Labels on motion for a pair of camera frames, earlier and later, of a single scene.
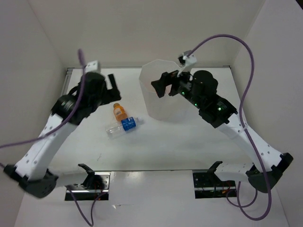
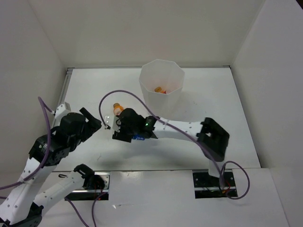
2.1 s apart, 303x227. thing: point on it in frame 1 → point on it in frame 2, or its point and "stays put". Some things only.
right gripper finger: x=166 y=79 → x=122 y=136
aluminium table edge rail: x=66 y=76 stays put
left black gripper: x=112 y=94 → x=93 y=125
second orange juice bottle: x=119 y=112 stays put
